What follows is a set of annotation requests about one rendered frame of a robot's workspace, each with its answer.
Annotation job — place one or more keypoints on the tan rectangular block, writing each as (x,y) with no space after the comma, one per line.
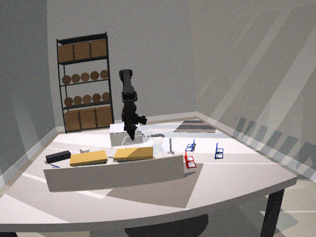
(90,158)

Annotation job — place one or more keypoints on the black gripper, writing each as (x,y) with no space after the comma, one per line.
(130,126)

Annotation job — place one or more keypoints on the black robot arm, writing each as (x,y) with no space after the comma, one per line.
(129,96)

